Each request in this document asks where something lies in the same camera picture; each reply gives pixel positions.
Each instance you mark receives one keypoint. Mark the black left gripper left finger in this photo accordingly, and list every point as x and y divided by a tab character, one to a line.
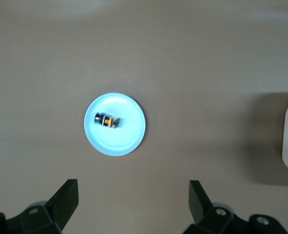
63	204

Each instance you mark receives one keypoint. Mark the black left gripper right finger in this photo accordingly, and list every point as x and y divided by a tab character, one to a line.
199	207

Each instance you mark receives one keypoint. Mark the orange and black push-button switch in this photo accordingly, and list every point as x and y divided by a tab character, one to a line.
107	120

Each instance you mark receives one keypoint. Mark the light blue round plate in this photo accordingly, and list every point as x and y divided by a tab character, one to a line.
114	141

